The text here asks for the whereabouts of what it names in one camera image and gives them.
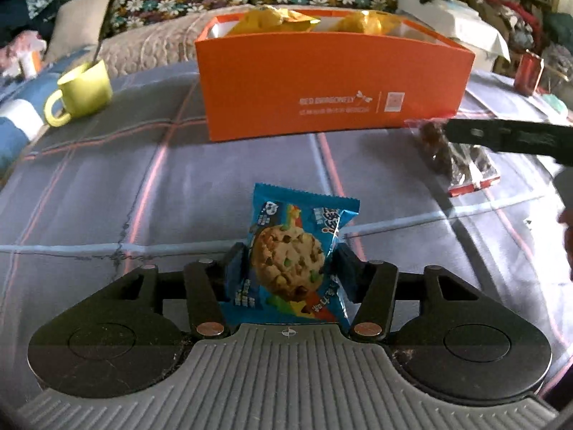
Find chocolate cake snack packet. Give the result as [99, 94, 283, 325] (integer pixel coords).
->
[405, 119, 500, 197]

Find blue cookie packet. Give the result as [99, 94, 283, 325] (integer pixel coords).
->
[220, 182, 360, 330]

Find yellow snack bag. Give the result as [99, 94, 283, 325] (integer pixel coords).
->
[227, 6, 321, 36]
[330, 10, 403, 36]

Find white cloth on sofa arm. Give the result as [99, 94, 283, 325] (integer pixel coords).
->
[397, 0, 510, 60]

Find person's right hand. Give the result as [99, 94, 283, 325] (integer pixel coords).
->
[558, 209, 573, 281]

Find red soda can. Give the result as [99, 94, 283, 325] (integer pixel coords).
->
[514, 51, 544, 97]

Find plaid blue tablecloth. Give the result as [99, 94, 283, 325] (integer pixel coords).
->
[1, 63, 572, 407]

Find blue striped bedding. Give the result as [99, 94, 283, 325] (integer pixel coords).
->
[1, 48, 94, 177]

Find yellow-green mug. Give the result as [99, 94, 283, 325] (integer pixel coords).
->
[44, 59, 113, 127]

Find orange cardboard box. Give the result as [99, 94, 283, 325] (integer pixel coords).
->
[194, 9, 475, 142]

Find quilted beige sofa cover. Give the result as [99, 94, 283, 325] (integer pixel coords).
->
[95, 3, 404, 80]

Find beige plain pillow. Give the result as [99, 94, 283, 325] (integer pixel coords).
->
[44, 0, 111, 63]

